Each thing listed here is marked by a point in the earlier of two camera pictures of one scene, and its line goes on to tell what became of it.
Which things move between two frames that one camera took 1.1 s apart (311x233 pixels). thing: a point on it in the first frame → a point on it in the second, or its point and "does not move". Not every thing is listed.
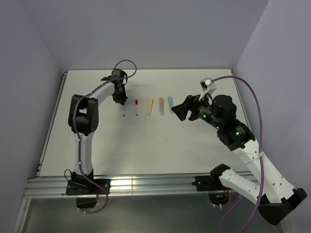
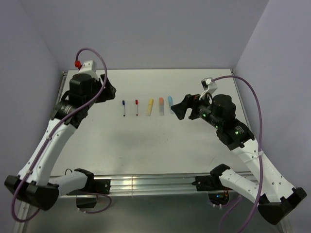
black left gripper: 122,98 → 108,93
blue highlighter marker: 170,103 does not move
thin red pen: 136,103 does not move
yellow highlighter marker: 151,101 does not move
